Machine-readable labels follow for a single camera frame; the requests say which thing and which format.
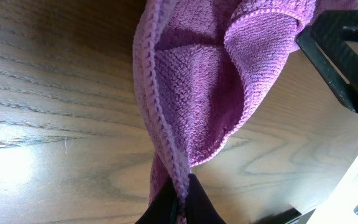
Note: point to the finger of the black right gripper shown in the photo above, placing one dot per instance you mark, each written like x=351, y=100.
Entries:
x=325, y=45

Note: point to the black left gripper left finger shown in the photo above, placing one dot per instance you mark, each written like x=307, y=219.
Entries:
x=164, y=207

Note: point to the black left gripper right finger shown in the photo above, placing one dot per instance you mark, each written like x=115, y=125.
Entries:
x=199, y=209

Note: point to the purple microfiber cloth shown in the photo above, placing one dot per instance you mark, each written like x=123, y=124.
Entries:
x=201, y=69

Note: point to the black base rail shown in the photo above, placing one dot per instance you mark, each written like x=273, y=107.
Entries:
x=291, y=216

